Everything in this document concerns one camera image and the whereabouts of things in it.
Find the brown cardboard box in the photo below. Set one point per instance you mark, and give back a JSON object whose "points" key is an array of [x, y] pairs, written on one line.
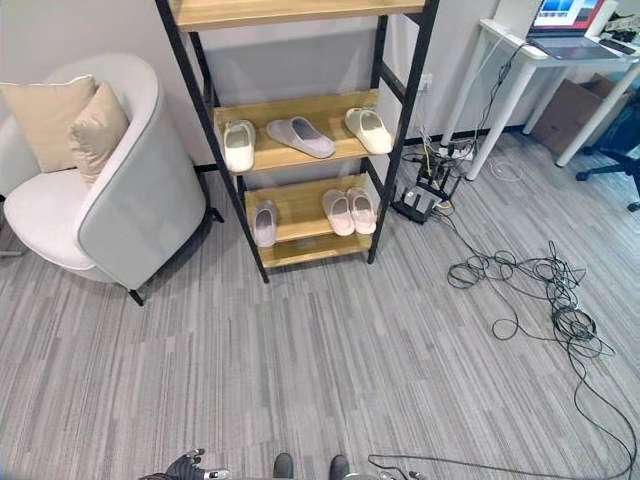
{"points": [[575, 112]]}

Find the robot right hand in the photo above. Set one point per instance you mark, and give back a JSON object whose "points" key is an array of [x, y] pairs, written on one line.
{"points": [[400, 475]]}

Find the white power strip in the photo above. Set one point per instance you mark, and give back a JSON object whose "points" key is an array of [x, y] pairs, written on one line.
{"points": [[457, 148]]}

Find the cream rubber slipper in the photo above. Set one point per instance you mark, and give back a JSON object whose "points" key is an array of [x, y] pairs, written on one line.
{"points": [[372, 131], [239, 148]]}

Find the black wifi router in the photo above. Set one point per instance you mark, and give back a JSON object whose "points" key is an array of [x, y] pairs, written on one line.
{"points": [[420, 196]]}

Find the small beige cushion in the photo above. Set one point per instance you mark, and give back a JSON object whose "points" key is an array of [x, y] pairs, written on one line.
{"points": [[97, 132]]}

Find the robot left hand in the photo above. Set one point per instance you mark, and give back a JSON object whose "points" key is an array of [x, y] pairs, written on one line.
{"points": [[186, 468]]}

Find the pink fabric slipper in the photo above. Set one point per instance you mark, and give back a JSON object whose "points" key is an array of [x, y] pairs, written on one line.
{"points": [[339, 214], [362, 212]]}

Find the black remote on desk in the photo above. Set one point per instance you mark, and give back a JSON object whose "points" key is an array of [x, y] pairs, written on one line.
{"points": [[619, 46]]}

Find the grey open laptop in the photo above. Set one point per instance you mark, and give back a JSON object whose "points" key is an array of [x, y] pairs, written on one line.
{"points": [[570, 35]]}

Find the robot right dark foot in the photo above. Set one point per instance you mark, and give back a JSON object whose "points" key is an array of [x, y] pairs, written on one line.
{"points": [[340, 466]]}

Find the white wall socket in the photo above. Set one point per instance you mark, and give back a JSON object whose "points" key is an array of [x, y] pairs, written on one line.
{"points": [[425, 83]]}

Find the robot left dark foot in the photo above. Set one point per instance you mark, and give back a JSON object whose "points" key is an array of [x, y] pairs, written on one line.
{"points": [[283, 466]]}

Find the white grey tub armchair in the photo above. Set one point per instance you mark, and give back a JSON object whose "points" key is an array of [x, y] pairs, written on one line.
{"points": [[135, 200]]}

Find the robot dark foot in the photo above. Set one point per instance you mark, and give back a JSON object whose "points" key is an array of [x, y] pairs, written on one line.
{"points": [[340, 466], [283, 466]]}

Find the large beige cushion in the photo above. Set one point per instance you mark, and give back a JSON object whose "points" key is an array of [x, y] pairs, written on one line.
{"points": [[47, 122]]}

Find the white desk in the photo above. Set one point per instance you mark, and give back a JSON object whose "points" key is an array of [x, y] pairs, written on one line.
{"points": [[505, 37]]}

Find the grey fabric slipper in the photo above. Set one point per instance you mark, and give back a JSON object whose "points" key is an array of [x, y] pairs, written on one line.
{"points": [[264, 226], [306, 137]]}

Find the black metal wooden shoe rack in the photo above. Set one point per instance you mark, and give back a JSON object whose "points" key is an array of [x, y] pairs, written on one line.
{"points": [[295, 107]]}

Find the black office chair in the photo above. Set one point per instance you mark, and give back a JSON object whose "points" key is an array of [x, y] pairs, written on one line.
{"points": [[617, 145]]}

